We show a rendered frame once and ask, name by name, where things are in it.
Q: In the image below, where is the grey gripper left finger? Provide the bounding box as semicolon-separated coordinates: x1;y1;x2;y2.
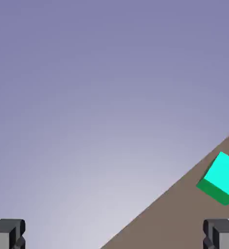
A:
0;218;26;249

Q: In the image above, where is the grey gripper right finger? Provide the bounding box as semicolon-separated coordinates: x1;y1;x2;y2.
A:
203;218;229;249

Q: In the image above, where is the large cyan box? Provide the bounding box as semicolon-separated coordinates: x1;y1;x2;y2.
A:
195;151;229;206

